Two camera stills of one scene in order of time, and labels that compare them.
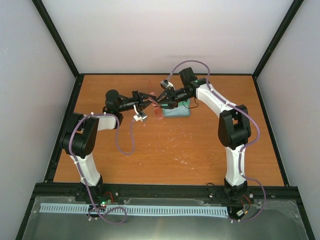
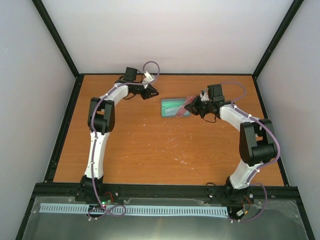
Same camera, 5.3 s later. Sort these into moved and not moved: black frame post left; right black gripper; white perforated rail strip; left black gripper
Moved: left black gripper; right black gripper
Not moved: white perforated rail strip; black frame post left
